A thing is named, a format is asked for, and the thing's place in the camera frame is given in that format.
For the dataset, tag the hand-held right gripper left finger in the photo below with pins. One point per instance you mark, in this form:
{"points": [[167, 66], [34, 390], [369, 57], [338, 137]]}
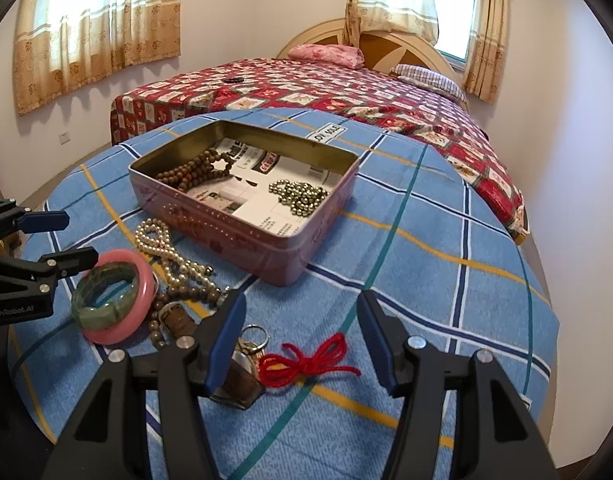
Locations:
{"points": [[226, 345]]}

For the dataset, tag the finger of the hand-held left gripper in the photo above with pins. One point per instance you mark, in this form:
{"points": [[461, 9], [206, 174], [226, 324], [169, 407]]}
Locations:
{"points": [[76, 258], [46, 221]]}

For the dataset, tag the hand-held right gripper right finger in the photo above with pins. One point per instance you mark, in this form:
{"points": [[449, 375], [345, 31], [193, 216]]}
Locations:
{"points": [[381, 345]]}

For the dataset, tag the green jade bangle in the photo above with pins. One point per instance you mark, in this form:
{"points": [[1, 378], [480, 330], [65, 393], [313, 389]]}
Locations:
{"points": [[96, 317]]}

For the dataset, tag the pink bangle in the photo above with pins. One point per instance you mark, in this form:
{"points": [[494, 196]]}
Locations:
{"points": [[144, 300]]}

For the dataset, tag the pink metal tin box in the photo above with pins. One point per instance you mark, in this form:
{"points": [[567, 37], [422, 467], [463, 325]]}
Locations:
{"points": [[236, 245]]}

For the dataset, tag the blue plaid cloth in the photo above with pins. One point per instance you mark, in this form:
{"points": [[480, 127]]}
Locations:
{"points": [[411, 270]]}

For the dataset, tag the printed paper liner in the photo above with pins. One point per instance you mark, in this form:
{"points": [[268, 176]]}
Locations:
{"points": [[246, 200]]}

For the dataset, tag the wide beige patterned curtain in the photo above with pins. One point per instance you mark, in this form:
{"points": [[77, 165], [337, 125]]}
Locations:
{"points": [[86, 35]]}

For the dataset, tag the red patterned bedsheet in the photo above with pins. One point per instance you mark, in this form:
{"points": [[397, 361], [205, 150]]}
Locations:
{"points": [[336, 90]]}

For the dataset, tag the striped pillow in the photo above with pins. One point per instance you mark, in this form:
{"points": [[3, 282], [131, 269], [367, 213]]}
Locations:
{"points": [[431, 79]]}

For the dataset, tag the pink floral pillow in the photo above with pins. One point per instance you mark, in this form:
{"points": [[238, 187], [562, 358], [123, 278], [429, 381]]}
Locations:
{"points": [[326, 54]]}

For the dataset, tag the wooden headboard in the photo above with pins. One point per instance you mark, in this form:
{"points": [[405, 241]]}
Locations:
{"points": [[386, 47]]}

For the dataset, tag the narrow beige patterned curtain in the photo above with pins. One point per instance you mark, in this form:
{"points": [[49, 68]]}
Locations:
{"points": [[486, 35]]}

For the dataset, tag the window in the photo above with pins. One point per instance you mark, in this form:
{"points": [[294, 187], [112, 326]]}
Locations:
{"points": [[454, 15]]}

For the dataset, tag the short beige patterned curtain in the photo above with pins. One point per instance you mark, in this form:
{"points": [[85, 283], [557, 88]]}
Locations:
{"points": [[386, 0]]}

